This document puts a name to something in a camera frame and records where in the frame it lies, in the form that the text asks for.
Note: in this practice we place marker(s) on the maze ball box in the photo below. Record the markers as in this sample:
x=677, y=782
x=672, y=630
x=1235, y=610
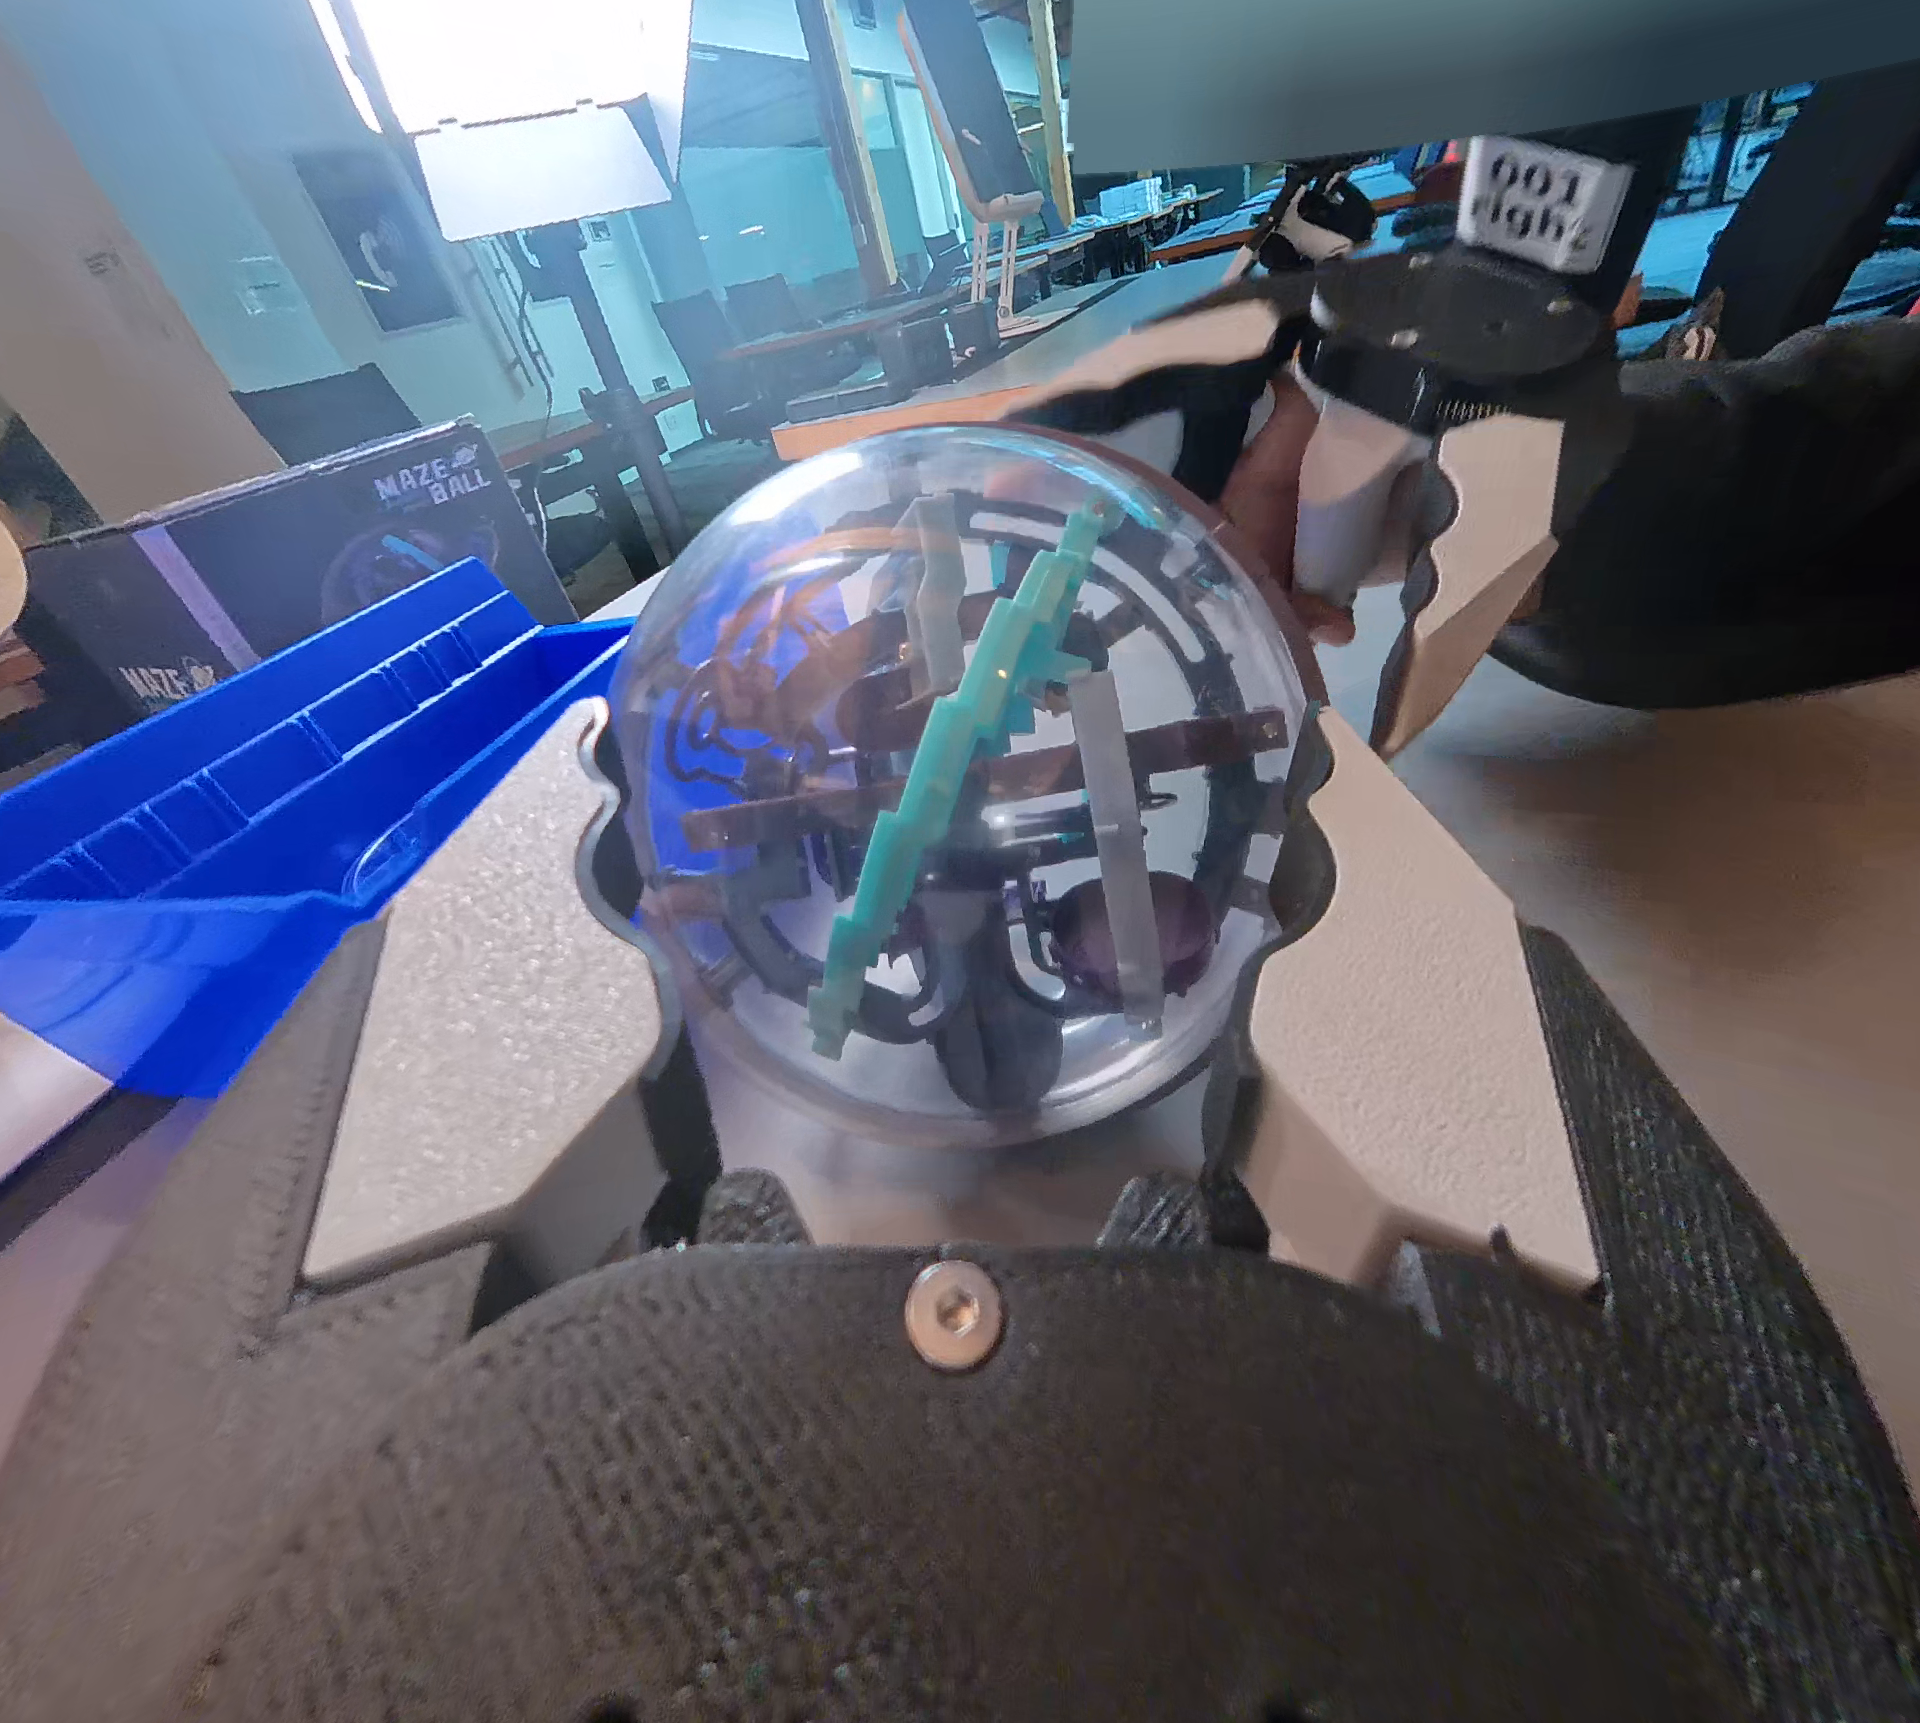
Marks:
x=271, y=568

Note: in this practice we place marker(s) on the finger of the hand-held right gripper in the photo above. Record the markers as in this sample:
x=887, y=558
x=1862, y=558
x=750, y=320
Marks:
x=1471, y=614
x=1111, y=374

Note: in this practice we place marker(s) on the clear maze ball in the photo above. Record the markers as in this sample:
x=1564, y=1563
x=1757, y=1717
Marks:
x=961, y=794

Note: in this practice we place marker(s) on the person's right forearm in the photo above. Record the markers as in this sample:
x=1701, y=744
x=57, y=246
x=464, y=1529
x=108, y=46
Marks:
x=1741, y=524

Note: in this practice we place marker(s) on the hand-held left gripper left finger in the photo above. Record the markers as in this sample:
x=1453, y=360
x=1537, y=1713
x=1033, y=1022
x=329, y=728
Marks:
x=481, y=1064

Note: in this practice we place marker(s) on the blue plastic tray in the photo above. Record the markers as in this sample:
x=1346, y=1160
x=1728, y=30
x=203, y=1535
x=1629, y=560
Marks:
x=271, y=824

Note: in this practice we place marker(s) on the person's right hand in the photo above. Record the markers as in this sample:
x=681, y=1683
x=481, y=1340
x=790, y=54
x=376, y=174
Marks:
x=1266, y=524

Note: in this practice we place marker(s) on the wooden edged desk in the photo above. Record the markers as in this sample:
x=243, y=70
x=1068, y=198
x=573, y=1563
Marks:
x=901, y=388

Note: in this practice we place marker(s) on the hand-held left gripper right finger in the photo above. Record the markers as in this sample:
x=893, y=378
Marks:
x=1410, y=1064

